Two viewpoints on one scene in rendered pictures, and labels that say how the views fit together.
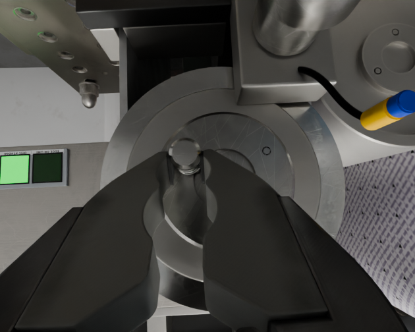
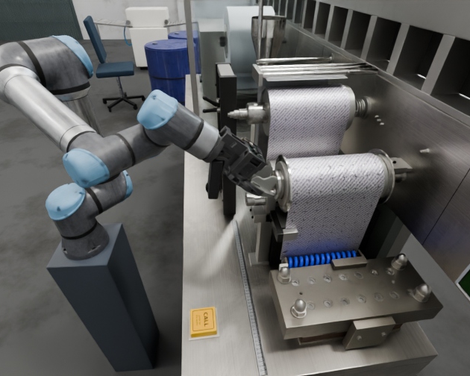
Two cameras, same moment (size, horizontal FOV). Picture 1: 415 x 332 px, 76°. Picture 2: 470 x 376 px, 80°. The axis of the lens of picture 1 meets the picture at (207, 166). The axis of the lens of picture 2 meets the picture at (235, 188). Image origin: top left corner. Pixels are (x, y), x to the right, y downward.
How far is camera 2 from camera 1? 0.69 m
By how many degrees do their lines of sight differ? 79
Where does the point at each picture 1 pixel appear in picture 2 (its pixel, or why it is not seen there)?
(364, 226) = (321, 130)
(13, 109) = not seen: outside the picture
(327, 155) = not seen: hidden behind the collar
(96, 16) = (278, 230)
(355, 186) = (321, 145)
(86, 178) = (457, 252)
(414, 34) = not seen: hidden behind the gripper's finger
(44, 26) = (351, 296)
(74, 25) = (345, 283)
